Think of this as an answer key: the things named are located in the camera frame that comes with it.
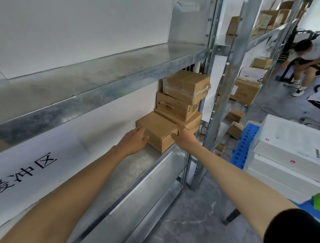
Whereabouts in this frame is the person's right hand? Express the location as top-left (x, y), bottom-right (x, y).
top-left (170, 124), bottom-right (201, 152)

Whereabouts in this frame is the person's left hand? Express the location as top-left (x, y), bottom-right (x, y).
top-left (116, 127), bottom-right (150, 156)

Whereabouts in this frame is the plain brown cardboard box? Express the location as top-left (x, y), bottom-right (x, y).
top-left (136, 111), bottom-right (179, 154)

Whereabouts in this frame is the person's left forearm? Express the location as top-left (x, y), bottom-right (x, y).
top-left (0, 146), bottom-right (131, 243)

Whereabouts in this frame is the person's right forearm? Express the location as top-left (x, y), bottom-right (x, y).
top-left (184, 143), bottom-right (299, 241)

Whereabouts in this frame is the flat brown cardboard box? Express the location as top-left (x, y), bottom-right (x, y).
top-left (153, 108), bottom-right (203, 131)

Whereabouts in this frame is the brown box with black print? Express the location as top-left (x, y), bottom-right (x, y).
top-left (156, 91), bottom-right (200, 122)

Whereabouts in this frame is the small brown cardboard box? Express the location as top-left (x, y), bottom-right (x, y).
top-left (251, 57), bottom-right (273, 69)
top-left (227, 121), bottom-right (245, 141)
top-left (226, 110), bottom-right (246, 123)
top-left (214, 143), bottom-right (227, 157)

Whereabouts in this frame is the taped brown cardboard box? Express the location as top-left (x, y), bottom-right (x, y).
top-left (162, 70), bottom-right (211, 106)

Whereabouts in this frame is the galvanized metal shelving unit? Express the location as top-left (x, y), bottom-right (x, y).
top-left (0, 0), bottom-right (225, 243)

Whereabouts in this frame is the blue plastic pallet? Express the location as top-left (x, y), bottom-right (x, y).
top-left (230, 122), bottom-right (261, 170)

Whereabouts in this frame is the large brown box white label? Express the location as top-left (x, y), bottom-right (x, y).
top-left (229, 78), bottom-right (263, 106)

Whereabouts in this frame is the metal shelving unit with boxes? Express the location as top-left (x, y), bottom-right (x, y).
top-left (200, 0), bottom-right (313, 162)

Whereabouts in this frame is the white box with dark print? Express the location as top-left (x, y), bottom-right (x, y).
top-left (239, 66), bottom-right (268, 82)

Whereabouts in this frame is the large white carton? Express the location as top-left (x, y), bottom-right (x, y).
top-left (259, 114), bottom-right (320, 162)
top-left (244, 167), bottom-right (312, 205)
top-left (246, 153), bottom-right (320, 198)
top-left (252, 140), bottom-right (320, 183)

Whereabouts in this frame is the white sign with black characters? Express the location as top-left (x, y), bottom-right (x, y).
top-left (0, 136), bottom-right (90, 226)

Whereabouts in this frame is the tall brown cardboard box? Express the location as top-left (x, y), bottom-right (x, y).
top-left (227, 16), bottom-right (241, 36)

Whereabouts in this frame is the brown box with pale label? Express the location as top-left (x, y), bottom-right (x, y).
top-left (252, 10), bottom-right (281, 36)

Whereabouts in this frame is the person's black sleeve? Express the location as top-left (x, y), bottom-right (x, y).
top-left (263, 208), bottom-right (320, 243)

